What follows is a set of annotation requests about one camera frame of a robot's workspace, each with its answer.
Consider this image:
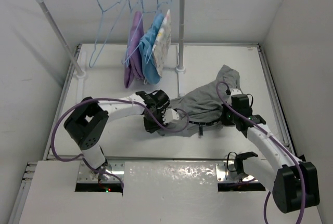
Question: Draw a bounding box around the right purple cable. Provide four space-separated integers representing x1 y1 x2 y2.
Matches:
215 81 310 224

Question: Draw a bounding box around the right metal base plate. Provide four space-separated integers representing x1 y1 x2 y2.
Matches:
215 161 259 184

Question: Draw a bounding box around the white foam front board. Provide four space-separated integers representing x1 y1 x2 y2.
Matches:
7 160 323 224

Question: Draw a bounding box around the blue garment on hanger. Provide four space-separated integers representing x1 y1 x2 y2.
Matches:
139 13 164 85

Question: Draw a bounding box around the purple cable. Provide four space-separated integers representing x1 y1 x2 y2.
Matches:
215 81 310 224
51 97 190 191

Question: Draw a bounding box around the empty light blue wire hanger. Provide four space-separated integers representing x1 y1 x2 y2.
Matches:
88 0 127 68

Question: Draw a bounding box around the white clothes rack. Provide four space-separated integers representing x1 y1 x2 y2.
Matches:
35 0 185 106

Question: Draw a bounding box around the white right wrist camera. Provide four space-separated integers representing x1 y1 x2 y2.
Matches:
227 88 242 105

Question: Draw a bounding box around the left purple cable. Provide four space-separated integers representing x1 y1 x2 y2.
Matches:
51 97 190 191

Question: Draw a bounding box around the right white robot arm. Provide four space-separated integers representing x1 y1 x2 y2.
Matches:
222 90 320 213

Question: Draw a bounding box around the purple garment on hanger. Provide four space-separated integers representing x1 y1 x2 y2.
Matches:
123 11 144 88

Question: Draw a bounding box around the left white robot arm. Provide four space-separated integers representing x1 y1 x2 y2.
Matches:
64 90 170 169

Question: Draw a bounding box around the metal base plate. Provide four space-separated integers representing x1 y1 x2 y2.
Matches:
215 161 259 184
76 162 125 184

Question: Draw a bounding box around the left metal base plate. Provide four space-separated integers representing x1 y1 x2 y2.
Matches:
76 162 125 184

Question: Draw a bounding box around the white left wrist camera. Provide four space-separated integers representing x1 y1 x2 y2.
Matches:
162 109 180 125

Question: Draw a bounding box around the white patterned garment on hanger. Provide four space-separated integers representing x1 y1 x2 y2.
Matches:
152 10 171 77

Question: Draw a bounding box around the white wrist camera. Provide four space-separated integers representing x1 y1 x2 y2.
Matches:
162 109 180 125
227 88 242 105

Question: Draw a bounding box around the grey t shirt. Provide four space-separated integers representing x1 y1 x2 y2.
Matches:
157 65 240 137

